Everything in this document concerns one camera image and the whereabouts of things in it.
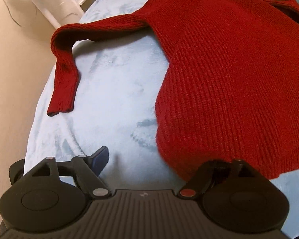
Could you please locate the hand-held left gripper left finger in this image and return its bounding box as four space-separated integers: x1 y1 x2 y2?
27 146 112 200

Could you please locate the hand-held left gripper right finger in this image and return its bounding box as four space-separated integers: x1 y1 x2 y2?
178 159 261 200

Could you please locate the red knit sweater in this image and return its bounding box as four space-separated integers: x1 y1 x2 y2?
47 0 299 182

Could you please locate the light blue fleece blanket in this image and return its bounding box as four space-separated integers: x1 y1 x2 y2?
23 0 299 229

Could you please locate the white shelf unit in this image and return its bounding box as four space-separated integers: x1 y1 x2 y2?
25 0 115 29

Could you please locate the thin wall cable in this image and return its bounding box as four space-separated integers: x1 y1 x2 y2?
0 0 38 28

